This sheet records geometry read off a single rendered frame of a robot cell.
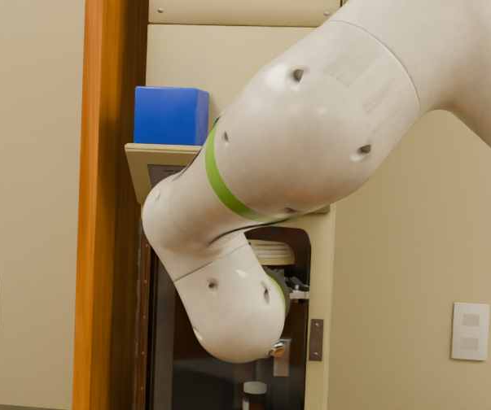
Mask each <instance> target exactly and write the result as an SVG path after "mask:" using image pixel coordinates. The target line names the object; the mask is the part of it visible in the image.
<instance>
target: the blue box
mask: <svg viewBox="0 0 491 410"><path fill-rule="evenodd" d="M208 105H209V92H207V91H204V90H201V89H196V88H181V87H155V86H137V87H136V88H135V108H134V143H139V144H160V145H180V146H203V144H204V143H205V141H206V139H207V137H208V110H209V109H208Z"/></svg>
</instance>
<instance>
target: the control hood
mask: <svg viewBox="0 0 491 410"><path fill-rule="evenodd" d="M201 148H202V146H180V145H160V144H139V143H127V145H125V153H126V157H127V160H128V164H129V170H130V174H131V177H132V181H133V184H134V191H135V194H136V198H137V201H138V203H139V204H145V202H146V199H147V196H148V195H149V194H150V192H151V191H152V186H151V179H150V175H149V172H148V167H147V165H148V164H157V165H176V166H188V165H189V164H190V163H191V162H192V160H193V159H194V158H195V157H196V156H197V154H198V153H199V151H200V149H201ZM329 212H331V204H330V205H327V206H325V207H322V208H320V209H318V210H316V211H313V212H312V213H329Z"/></svg>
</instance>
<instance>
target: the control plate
mask: <svg viewBox="0 0 491 410"><path fill-rule="evenodd" d="M147 167H148V172H149V175H150V179H151V186H152V189H153V188H154V187H155V186H156V185H157V184H158V183H160V182H161V181H163V180H164V179H165V178H167V177H170V176H172V175H174V174H177V173H179V172H180V171H182V170H183V169H184V168H186V167H187V166H176V165H157V164H148V165H147Z"/></svg>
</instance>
